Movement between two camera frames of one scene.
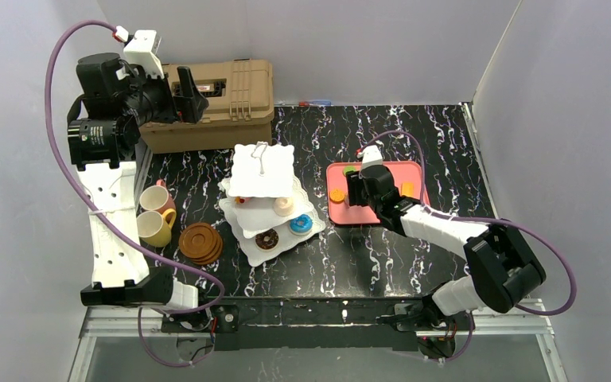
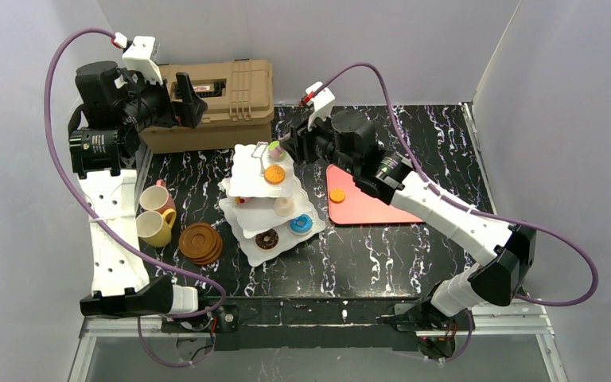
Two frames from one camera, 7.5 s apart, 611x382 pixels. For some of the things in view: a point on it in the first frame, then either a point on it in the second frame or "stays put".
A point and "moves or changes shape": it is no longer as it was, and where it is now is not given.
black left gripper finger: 190,105 stays put
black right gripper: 356,191 → 305,144
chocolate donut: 267,240 stays put
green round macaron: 349,168 moves or changes shape
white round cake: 283,206 stays put
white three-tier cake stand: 263,205 stays put
